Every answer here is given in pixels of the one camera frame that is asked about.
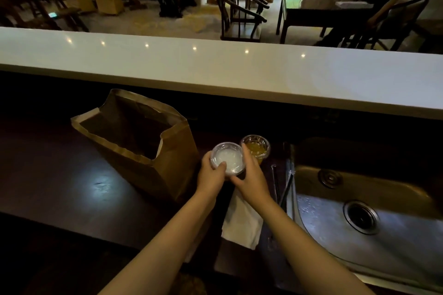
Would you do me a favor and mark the person's left forearm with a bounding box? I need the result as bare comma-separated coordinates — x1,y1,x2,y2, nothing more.
99,192,217,295

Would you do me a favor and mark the dark wooden table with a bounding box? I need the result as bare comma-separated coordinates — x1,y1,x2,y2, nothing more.
276,0,376,45

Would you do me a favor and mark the stainless steel sink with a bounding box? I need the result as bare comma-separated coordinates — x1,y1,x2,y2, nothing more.
287,137,443,292

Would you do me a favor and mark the black straw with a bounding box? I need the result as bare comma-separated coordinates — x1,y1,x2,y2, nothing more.
271,165,278,203
279,173,295,209

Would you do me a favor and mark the white paper napkin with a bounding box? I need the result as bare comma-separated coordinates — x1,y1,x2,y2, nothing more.
221,188,264,250

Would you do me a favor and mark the dark wooden bench chair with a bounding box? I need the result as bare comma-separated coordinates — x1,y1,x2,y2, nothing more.
0,0,89,33

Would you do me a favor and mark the clear cup with orange drink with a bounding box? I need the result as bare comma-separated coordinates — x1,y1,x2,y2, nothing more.
241,135,271,166

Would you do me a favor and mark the person's left hand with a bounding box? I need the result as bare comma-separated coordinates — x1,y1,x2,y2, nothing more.
195,150,227,201

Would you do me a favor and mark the brown paper bag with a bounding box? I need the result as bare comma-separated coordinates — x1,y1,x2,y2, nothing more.
71,89,200,203

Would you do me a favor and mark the round sink overflow cap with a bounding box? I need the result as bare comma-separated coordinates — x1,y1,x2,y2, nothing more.
318,168,343,189

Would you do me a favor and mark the person's right forearm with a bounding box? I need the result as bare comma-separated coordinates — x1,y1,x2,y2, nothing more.
254,199,376,295

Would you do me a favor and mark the person's right hand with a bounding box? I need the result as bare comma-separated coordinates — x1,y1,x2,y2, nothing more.
230,144,275,211

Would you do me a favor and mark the round sink drain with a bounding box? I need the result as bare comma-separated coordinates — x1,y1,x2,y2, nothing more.
343,200,381,236

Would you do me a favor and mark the clear cup with white drink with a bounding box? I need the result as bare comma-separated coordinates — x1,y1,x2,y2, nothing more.
210,142,247,177

